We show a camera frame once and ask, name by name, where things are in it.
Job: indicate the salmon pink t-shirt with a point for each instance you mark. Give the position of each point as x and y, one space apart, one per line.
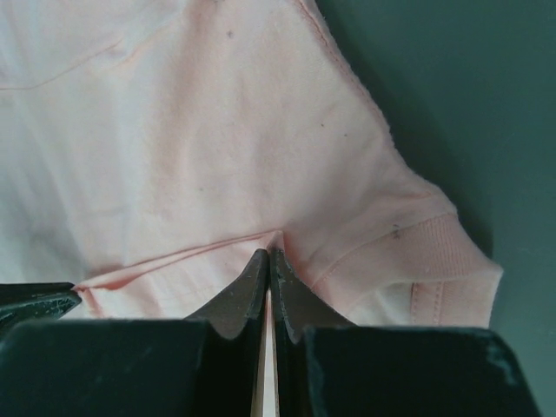
149 148

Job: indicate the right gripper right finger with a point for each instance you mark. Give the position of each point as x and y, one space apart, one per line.
328 366

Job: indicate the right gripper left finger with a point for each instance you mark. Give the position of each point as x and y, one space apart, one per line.
210 363

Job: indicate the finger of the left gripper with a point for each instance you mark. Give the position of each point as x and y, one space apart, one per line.
27 301

